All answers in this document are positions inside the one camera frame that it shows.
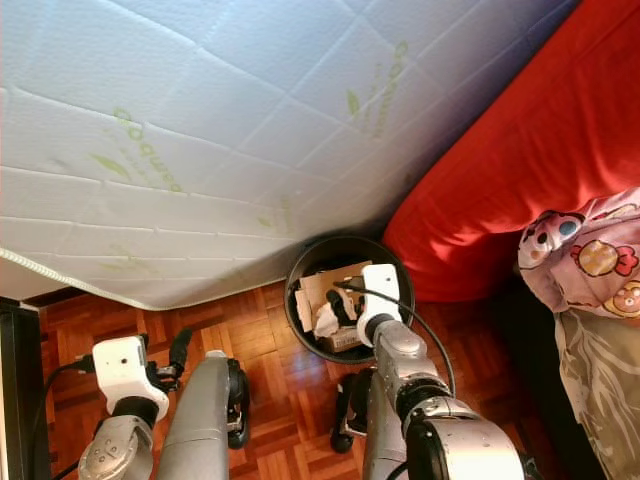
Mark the beige floral bed sheet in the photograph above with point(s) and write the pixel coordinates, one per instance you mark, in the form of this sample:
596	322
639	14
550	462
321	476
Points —
600	390

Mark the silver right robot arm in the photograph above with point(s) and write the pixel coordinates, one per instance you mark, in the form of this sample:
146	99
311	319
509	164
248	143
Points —
450	430

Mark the white crumpled tissue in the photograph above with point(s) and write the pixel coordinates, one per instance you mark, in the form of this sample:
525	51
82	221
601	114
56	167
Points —
328	320

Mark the brown cardboard piece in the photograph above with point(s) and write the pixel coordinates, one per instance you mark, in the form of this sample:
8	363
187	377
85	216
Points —
325	283

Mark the small brown cardboard box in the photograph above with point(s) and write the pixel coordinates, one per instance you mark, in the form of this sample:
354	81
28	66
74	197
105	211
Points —
348	340

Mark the black round waste bin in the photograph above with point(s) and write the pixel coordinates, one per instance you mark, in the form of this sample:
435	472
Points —
320	252

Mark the silver right robot leg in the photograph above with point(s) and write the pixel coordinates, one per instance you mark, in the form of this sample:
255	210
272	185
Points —
380	440

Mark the black framed door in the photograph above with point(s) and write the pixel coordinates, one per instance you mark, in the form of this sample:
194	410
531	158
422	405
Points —
25	400

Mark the red fabric covered mattress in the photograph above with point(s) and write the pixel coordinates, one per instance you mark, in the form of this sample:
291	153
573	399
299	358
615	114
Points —
520	160

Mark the white quilted mattress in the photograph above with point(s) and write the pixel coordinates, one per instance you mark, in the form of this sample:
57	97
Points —
240	100

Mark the pink cartoon print blanket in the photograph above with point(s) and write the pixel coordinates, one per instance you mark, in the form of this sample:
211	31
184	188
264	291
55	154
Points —
590	260

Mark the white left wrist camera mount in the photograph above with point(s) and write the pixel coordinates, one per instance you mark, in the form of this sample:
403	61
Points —
125	372

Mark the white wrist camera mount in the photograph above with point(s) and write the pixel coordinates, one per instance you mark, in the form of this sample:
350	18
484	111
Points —
380	298
125	372

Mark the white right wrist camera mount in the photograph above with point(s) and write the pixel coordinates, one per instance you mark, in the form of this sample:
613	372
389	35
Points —
380	298

